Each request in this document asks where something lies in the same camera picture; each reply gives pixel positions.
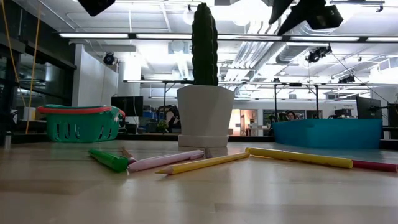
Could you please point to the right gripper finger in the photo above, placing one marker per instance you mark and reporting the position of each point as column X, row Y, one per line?
column 295, row 20
column 280, row 9

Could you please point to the yellow pen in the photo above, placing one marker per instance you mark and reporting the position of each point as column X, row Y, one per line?
column 298, row 156

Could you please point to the orange pencil with eraser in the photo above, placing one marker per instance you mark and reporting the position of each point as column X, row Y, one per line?
column 126, row 152

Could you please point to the green pen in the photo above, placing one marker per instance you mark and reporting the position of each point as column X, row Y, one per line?
column 109, row 160

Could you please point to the red pencil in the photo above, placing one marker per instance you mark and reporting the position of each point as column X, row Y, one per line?
column 376, row 165

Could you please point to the lilac pen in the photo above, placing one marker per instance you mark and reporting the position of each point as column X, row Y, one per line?
column 164, row 160

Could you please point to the yellow pencil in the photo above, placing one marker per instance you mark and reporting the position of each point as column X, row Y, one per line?
column 202, row 163

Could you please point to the overhead light bar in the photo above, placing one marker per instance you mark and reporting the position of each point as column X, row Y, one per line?
column 93, row 35

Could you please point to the black round ceiling lamp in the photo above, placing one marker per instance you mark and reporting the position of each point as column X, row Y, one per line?
column 109, row 58

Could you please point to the green cactus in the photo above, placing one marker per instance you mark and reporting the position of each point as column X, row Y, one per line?
column 204, row 46

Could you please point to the person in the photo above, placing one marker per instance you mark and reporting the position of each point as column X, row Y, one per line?
column 291, row 115

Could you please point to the black monitor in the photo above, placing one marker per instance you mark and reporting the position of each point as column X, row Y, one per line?
column 368, row 108
column 127, row 106

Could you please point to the blue plastic tray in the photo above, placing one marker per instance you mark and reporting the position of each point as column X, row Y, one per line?
column 326, row 133

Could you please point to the green basket orange rim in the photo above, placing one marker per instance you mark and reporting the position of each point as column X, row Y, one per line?
column 81, row 124

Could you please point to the white bin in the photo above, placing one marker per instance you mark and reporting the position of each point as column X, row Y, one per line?
column 30, row 113

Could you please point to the white hexagonal plant pot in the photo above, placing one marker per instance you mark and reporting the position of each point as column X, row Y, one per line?
column 205, row 115

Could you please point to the small potted plant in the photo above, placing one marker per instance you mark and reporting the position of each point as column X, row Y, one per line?
column 162, row 126

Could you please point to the black ceiling camera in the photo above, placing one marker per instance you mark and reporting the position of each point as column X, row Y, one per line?
column 317, row 54

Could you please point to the black workstation frame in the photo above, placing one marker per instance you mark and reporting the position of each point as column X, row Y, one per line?
column 275, row 102

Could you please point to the black aluminium table frame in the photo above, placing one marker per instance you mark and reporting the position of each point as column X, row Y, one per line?
column 149, row 137

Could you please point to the white post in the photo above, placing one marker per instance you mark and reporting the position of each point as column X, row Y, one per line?
column 7, row 140

